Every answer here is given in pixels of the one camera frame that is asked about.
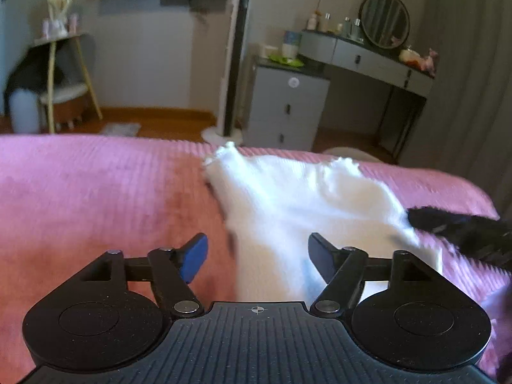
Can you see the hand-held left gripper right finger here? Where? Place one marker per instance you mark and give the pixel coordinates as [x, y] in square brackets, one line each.
[322, 258]

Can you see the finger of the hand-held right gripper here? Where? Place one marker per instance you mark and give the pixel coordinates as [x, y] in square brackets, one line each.
[468, 232]

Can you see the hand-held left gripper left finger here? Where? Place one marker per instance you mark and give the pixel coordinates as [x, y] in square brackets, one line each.
[194, 254]

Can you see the white ribbed knit garment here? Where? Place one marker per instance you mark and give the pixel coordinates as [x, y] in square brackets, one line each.
[304, 204]

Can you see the white round pouf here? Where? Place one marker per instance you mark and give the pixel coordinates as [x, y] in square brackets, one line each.
[352, 154]

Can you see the pink ribbed blanket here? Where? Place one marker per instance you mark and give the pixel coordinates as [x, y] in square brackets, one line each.
[100, 192]

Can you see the grey bathroom scale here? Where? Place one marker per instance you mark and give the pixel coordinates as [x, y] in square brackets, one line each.
[120, 129]

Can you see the grey drawer cabinet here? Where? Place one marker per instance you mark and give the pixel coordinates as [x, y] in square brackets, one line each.
[280, 112]

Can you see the grey curtain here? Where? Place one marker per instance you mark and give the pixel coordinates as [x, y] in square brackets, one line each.
[468, 68]

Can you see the white jar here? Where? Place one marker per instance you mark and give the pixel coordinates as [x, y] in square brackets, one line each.
[408, 55]

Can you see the brown stool white cushion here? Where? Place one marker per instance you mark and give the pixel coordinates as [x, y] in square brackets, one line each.
[68, 104]

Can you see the white black tower fan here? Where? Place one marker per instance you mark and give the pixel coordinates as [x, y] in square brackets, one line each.
[236, 60]

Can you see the green tray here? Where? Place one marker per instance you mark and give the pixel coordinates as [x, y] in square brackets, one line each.
[288, 61]

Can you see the grey vanity desk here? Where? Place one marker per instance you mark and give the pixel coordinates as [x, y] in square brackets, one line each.
[360, 58]

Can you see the white cup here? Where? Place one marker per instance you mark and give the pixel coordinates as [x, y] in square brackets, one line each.
[263, 50]

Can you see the grey bin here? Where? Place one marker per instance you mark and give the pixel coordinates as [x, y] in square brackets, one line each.
[24, 112]

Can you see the round black-framed mirror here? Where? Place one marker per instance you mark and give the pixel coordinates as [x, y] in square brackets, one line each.
[384, 20]

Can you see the grey pump bottle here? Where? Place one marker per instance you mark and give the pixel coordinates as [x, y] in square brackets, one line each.
[347, 28]
[356, 30]

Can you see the white side table yellow legs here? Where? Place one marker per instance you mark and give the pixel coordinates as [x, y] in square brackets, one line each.
[52, 72]

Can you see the clear glass bottle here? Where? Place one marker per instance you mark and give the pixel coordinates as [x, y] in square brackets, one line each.
[327, 23]

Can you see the cream bottle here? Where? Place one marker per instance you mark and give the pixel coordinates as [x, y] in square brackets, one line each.
[312, 23]

